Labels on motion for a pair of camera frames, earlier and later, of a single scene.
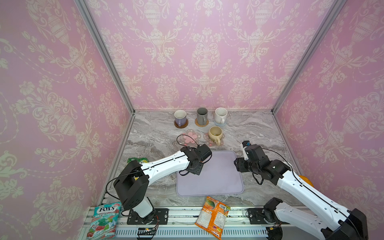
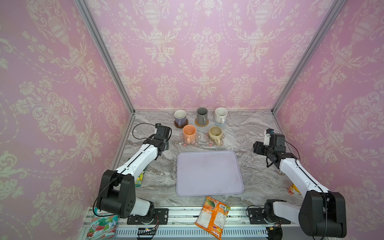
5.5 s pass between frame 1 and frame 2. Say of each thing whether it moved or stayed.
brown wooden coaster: stayed
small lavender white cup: stayed
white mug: stayed
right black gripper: moved
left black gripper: moved
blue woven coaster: stayed
